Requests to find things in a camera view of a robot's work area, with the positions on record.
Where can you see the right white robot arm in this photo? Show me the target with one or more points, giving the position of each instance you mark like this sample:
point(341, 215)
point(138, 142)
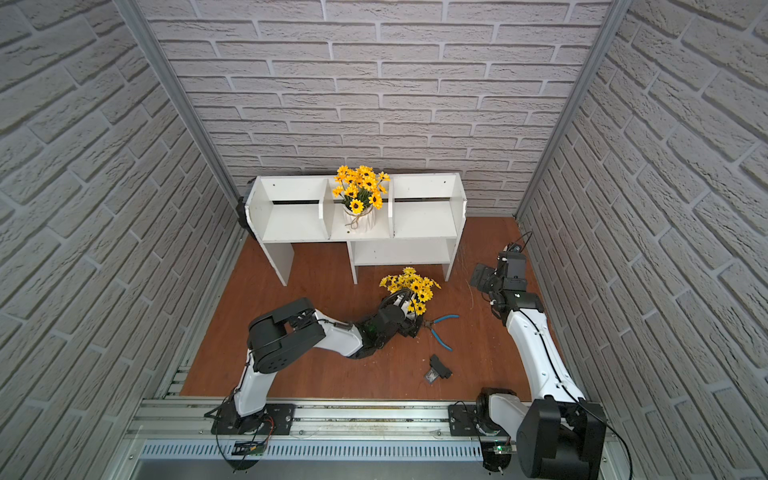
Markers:
point(560, 434)

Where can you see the aluminium corner post left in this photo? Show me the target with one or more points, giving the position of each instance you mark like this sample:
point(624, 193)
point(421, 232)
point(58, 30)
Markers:
point(147, 41)

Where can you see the blue handled pliers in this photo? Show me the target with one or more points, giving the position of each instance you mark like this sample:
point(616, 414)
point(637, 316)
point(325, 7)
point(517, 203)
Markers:
point(435, 328)

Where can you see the small black clip device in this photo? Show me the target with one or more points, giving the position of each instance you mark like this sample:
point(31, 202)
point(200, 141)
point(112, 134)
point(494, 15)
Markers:
point(437, 370)

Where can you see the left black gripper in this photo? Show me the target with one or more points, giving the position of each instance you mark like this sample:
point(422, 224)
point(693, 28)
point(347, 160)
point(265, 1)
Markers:
point(398, 312)

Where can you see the white wooden shelf unit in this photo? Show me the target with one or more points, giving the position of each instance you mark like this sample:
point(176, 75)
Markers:
point(420, 222)

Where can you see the aluminium corner post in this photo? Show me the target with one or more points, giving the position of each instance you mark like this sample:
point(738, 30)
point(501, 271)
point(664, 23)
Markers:
point(608, 30)
point(147, 41)

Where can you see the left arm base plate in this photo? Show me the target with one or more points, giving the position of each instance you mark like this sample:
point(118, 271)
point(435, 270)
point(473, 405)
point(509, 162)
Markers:
point(275, 418)

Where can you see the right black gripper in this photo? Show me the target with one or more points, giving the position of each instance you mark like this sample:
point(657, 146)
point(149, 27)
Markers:
point(490, 274)

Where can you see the left circuit board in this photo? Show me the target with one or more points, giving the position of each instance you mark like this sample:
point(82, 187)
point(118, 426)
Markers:
point(244, 449)

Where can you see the aluminium corner post right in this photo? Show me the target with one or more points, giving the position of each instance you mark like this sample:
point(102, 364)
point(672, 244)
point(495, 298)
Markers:
point(608, 30)

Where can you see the circuit board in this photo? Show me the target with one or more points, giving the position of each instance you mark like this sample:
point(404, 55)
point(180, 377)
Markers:
point(244, 449)
point(499, 449)

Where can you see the right circuit board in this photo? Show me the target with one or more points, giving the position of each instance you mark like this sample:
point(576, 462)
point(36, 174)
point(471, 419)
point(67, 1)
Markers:
point(499, 449)

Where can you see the sunflower pot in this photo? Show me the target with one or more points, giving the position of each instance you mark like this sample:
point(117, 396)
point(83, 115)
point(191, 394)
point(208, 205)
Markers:
point(361, 191)
point(410, 292)

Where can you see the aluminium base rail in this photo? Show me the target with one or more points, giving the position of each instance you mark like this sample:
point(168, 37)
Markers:
point(335, 430)

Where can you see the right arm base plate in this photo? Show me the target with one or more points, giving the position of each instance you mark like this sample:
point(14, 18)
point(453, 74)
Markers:
point(462, 420)

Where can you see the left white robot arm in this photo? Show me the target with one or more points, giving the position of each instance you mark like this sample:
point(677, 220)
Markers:
point(279, 338)

